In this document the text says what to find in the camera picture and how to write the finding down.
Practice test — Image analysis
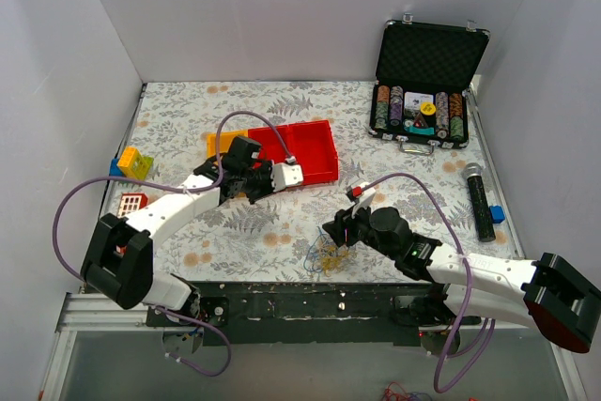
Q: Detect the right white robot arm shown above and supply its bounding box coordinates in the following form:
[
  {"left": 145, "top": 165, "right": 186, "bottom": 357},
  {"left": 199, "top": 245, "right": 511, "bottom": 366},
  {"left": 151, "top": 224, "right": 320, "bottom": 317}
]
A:
[{"left": 322, "top": 208, "right": 600, "bottom": 354}]

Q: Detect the small blue block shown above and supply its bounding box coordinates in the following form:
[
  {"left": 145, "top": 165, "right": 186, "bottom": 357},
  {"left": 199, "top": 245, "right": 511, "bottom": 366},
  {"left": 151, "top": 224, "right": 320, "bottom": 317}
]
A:
[{"left": 489, "top": 205, "right": 506, "bottom": 224}]

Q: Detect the red white window block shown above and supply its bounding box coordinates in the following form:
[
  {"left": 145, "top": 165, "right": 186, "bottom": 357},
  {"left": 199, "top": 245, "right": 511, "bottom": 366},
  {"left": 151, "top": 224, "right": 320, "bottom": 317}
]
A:
[{"left": 116, "top": 193, "right": 148, "bottom": 218}]

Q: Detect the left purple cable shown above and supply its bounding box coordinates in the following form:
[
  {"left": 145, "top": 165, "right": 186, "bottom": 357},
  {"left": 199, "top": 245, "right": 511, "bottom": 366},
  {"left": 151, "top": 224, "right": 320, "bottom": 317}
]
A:
[{"left": 52, "top": 111, "right": 297, "bottom": 378}]

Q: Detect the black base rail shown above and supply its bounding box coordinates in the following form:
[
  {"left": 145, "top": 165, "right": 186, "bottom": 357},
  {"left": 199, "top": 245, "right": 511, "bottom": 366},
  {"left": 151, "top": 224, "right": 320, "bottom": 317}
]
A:
[{"left": 84, "top": 281, "right": 485, "bottom": 346}]

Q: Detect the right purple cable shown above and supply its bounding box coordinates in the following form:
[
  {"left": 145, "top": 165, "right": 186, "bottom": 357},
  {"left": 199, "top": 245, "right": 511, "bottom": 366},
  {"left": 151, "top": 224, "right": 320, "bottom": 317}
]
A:
[{"left": 365, "top": 172, "right": 496, "bottom": 394}]

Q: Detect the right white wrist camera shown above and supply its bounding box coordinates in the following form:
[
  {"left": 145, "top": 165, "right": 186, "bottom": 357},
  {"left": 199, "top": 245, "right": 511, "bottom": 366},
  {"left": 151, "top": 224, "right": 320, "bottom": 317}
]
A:
[{"left": 347, "top": 182, "right": 377, "bottom": 218}]

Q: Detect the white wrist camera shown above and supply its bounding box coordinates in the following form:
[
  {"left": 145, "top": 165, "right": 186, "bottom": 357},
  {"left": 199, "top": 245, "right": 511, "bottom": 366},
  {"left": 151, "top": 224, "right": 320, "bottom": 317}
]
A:
[
  {"left": 347, "top": 182, "right": 377, "bottom": 218},
  {"left": 271, "top": 162, "right": 304, "bottom": 192}
]

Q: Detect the black poker chip case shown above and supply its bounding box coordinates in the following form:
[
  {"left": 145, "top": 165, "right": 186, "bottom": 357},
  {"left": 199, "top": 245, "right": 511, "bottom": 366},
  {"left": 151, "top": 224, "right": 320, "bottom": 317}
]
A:
[{"left": 367, "top": 20, "right": 490, "bottom": 149}]

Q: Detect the yellow plastic bin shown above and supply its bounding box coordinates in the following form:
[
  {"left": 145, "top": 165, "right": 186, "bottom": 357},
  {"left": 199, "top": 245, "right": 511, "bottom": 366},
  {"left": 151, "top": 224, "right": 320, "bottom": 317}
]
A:
[{"left": 206, "top": 130, "right": 248, "bottom": 168}]

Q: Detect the red plastic bin tray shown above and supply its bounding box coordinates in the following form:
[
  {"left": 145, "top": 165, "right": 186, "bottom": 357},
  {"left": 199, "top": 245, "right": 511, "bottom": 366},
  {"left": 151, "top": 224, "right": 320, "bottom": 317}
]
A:
[{"left": 248, "top": 120, "right": 339, "bottom": 186}]

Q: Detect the aluminium frame rail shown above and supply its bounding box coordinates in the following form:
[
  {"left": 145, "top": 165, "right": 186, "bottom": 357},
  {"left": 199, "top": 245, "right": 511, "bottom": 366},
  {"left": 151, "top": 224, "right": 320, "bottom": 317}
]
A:
[{"left": 56, "top": 294, "right": 147, "bottom": 332}]

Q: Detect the black microphone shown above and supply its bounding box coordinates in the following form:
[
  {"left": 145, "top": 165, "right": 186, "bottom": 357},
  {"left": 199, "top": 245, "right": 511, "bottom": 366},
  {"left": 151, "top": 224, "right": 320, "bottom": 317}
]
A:
[{"left": 463, "top": 162, "right": 496, "bottom": 242}]

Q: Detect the purple cable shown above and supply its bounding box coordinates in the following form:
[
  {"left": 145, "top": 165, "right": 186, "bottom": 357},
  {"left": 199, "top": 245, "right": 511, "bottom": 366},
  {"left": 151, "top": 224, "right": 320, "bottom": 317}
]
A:
[
  {"left": 365, "top": 172, "right": 496, "bottom": 394},
  {"left": 52, "top": 111, "right": 297, "bottom": 378}
]

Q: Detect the yellow green toy block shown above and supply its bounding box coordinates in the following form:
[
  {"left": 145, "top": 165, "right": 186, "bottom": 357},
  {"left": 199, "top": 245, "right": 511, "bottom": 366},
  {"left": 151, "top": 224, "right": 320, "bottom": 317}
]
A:
[{"left": 116, "top": 147, "right": 154, "bottom": 180}]

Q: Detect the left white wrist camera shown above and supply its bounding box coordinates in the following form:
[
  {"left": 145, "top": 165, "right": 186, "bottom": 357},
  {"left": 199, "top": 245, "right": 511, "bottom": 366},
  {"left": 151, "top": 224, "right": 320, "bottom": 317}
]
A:
[{"left": 271, "top": 162, "right": 304, "bottom": 192}]

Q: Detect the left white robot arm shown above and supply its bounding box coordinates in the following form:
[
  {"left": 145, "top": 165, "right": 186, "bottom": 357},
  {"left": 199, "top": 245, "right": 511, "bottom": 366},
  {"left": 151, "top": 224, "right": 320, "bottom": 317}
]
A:
[{"left": 80, "top": 136, "right": 281, "bottom": 326}]

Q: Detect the red blue wires bundle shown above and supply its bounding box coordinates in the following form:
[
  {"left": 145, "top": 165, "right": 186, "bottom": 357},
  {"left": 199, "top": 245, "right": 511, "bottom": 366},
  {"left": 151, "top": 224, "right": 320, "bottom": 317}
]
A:
[{"left": 382, "top": 381, "right": 433, "bottom": 401}]

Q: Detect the blue toy block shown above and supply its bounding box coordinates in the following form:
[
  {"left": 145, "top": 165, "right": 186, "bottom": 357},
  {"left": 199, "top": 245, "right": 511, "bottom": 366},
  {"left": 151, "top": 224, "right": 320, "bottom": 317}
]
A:
[{"left": 109, "top": 158, "right": 124, "bottom": 177}]

